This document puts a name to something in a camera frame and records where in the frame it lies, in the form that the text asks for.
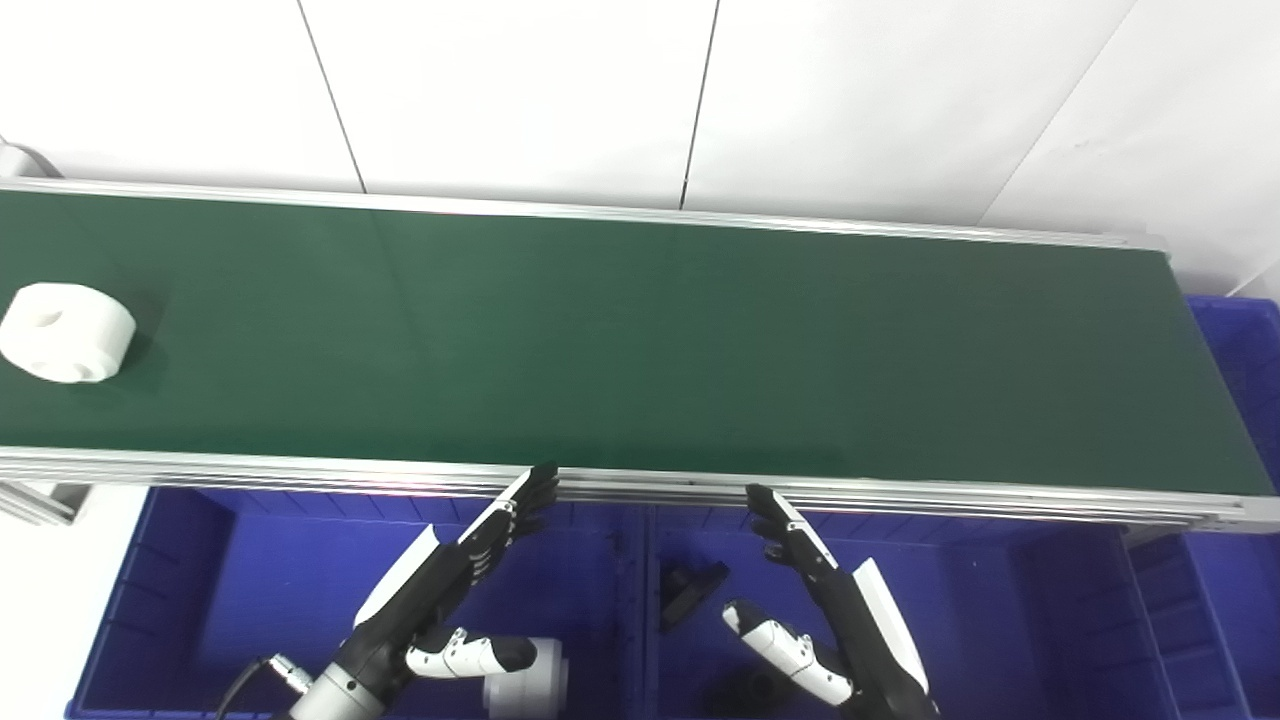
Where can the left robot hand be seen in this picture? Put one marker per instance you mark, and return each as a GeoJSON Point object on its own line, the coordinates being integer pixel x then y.
{"type": "Point", "coordinates": [420, 600]}

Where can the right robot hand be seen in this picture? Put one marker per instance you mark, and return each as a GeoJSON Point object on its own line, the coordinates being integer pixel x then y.
{"type": "Point", "coordinates": [860, 630]}

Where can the white cylindrical plastic part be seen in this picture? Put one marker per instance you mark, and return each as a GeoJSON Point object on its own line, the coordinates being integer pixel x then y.
{"type": "Point", "coordinates": [535, 695]}
{"type": "Point", "coordinates": [62, 332]}

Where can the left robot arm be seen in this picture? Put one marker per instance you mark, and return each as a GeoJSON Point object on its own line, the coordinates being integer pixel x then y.
{"type": "Point", "coordinates": [340, 695]}

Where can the blue plastic bin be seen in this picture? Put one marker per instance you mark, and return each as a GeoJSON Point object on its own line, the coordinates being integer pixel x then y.
{"type": "Point", "coordinates": [1245, 600]}
{"type": "Point", "coordinates": [980, 620]}
{"type": "Point", "coordinates": [260, 580]}

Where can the black cylindrical part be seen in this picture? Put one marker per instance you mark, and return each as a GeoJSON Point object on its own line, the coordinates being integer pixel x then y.
{"type": "Point", "coordinates": [745, 692]}

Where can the green conveyor belt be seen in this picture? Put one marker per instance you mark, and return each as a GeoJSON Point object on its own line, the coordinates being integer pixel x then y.
{"type": "Point", "coordinates": [640, 340]}

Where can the aluminium conveyor leg profile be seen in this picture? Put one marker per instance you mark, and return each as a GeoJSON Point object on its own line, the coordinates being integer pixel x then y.
{"type": "Point", "coordinates": [40, 502]}

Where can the black bracket part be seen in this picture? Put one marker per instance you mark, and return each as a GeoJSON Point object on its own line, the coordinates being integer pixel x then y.
{"type": "Point", "coordinates": [688, 592]}

